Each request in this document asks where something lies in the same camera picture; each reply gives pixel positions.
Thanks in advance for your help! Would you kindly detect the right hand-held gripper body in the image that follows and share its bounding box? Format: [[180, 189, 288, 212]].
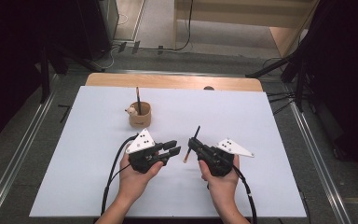
[[195, 137, 256, 178]]

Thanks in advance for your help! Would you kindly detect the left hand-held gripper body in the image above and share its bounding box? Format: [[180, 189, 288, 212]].
[[125, 128, 170, 175]]

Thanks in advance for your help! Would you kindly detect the black pencil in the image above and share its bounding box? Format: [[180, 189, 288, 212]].
[[183, 125, 201, 164], [135, 86, 143, 117]]

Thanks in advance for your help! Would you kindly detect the wooden cup holder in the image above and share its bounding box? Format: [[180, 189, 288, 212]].
[[128, 101, 153, 129]]

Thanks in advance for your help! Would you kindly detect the person's right hand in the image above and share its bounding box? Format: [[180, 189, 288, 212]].
[[198, 153, 241, 202]]

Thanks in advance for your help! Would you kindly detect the person's left hand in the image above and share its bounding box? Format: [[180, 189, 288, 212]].
[[117, 150, 166, 203]]

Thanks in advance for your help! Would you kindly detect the small cream animal figure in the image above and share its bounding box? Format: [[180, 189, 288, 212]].
[[124, 105, 139, 118]]

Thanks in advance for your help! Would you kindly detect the white table cover sheet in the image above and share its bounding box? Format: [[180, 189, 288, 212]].
[[29, 85, 308, 218]]

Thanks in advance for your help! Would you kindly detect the wooden table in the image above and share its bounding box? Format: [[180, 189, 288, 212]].
[[85, 72, 264, 93]]

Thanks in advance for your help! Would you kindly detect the black metal stand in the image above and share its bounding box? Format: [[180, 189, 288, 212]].
[[244, 46, 312, 114], [38, 36, 107, 105]]

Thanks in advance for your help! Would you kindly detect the black cabinet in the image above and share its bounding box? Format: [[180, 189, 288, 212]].
[[74, 0, 119, 61]]

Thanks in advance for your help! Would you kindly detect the light wooden platform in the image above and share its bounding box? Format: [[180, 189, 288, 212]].
[[172, 0, 321, 59]]

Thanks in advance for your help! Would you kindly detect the black curtain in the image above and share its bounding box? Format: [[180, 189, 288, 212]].
[[0, 0, 85, 151], [301, 0, 358, 185]]

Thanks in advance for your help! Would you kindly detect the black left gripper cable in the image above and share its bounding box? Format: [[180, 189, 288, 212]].
[[100, 133, 140, 217]]

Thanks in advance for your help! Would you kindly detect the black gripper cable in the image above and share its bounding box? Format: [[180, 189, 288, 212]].
[[230, 163, 258, 224], [100, 133, 140, 217]]

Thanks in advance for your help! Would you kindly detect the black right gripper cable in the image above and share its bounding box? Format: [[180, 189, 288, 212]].
[[230, 163, 258, 224]]

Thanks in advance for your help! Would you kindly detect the metal floor rail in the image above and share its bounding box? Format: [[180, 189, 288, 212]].
[[286, 91, 352, 224], [0, 74, 61, 224]]

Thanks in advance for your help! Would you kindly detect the black floor cable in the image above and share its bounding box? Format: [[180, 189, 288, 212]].
[[142, 0, 196, 53]]

